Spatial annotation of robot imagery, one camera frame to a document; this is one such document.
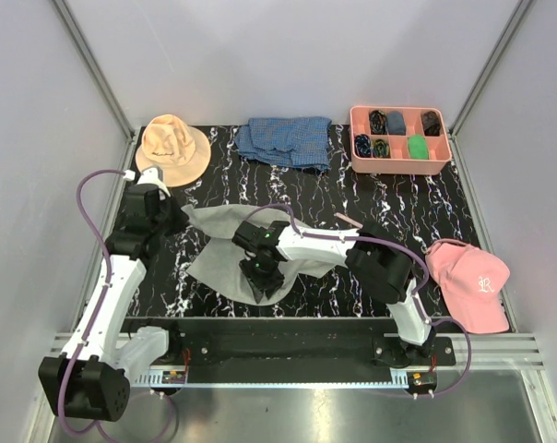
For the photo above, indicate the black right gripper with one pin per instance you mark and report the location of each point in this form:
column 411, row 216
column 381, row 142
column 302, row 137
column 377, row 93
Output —
column 257, row 284

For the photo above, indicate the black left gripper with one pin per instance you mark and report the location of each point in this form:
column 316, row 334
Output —
column 182, row 218

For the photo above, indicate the grey cloth napkin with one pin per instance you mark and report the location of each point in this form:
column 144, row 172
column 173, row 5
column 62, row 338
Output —
column 217, row 265

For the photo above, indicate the pink handled knife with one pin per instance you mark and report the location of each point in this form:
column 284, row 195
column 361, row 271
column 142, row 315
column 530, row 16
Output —
column 349, row 220

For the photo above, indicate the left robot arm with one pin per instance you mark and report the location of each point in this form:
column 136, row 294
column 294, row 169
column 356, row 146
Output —
column 92, row 376

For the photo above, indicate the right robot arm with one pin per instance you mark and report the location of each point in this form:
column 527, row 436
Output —
column 388, row 272

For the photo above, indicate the orange bucket hat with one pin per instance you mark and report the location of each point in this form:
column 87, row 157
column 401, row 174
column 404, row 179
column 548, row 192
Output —
column 180, row 151

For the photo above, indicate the blue checkered cloth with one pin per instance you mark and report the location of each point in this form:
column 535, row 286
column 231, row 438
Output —
column 298, row 143

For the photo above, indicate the blue dotted rolled sock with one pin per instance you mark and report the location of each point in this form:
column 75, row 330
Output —
column 363, row 146

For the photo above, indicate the yellow patterned rolled sock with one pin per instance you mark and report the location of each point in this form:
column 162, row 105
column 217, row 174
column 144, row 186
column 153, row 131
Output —
column 381, row 149

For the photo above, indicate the pink compartment tray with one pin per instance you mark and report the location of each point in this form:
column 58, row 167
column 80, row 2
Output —
column 400, row 161

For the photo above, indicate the black patterned sock top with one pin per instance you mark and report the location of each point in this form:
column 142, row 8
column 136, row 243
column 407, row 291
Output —
column 377, row 122

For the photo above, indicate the blue grey rolled sock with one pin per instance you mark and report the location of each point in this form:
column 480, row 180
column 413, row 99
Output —
column 395, row 123

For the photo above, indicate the green rolled sock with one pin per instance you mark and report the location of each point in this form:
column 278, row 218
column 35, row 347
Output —
column 418, row 148

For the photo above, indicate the pink baseball cap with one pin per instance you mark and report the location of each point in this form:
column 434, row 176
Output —
column 470, row 280

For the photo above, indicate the dark brown rolled sock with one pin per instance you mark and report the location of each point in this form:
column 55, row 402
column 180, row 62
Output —
column 431, row 124

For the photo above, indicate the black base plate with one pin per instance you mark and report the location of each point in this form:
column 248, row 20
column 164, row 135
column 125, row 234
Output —
column 213, row 340

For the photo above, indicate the aluminium front rail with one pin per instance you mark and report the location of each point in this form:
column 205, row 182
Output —
column 452, row 352

